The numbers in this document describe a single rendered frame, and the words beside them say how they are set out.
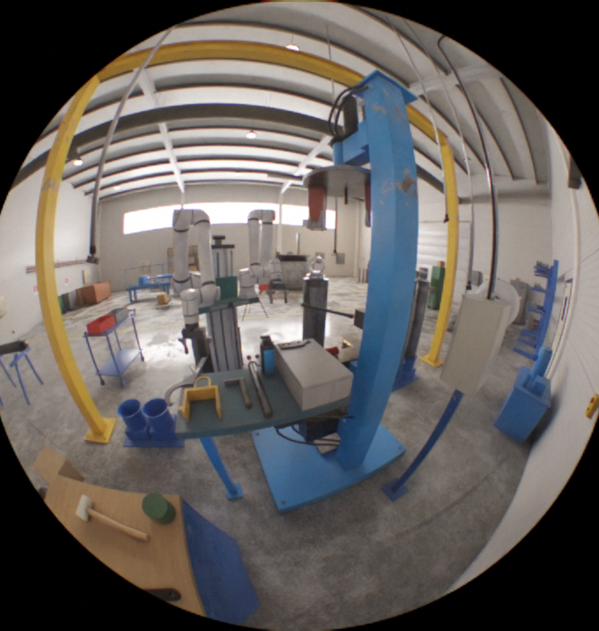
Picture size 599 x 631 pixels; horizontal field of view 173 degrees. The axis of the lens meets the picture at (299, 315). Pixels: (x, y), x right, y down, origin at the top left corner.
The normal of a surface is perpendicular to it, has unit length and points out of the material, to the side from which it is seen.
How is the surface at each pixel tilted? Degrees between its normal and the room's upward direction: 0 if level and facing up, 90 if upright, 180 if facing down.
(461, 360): 90
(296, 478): 0
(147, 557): 0
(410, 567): 0
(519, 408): 90
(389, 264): 90
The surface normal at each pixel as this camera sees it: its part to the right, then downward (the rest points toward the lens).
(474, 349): -0.92, 0.09
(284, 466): 0.03, -0.96
